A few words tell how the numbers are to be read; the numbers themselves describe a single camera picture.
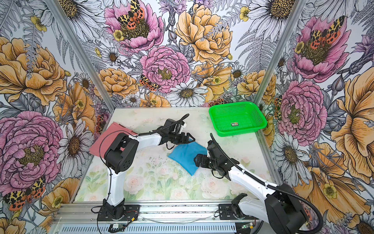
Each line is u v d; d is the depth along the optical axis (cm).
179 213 76
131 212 73
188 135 89
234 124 112
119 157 55
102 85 109
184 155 91
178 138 88
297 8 72
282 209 41
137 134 63
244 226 72
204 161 76
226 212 73
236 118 111
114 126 105
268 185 45
